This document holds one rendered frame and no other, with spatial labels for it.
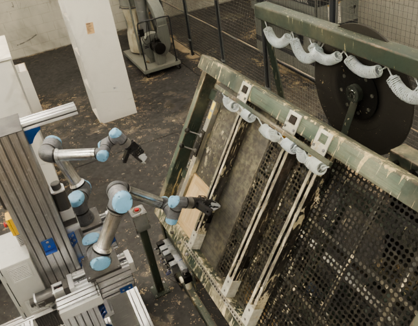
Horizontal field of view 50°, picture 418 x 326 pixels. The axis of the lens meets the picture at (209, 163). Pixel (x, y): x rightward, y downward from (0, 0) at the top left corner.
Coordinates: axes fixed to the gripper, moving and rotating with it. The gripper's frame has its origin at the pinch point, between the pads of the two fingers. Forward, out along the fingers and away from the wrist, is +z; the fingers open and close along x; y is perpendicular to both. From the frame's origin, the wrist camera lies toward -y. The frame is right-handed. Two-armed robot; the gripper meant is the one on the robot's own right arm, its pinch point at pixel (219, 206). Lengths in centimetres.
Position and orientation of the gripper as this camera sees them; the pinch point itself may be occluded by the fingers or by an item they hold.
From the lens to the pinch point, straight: 294.8
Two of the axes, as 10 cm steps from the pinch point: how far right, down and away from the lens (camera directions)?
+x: -3.3, 8.9, 3.3
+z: 8.4, 1.2, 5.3
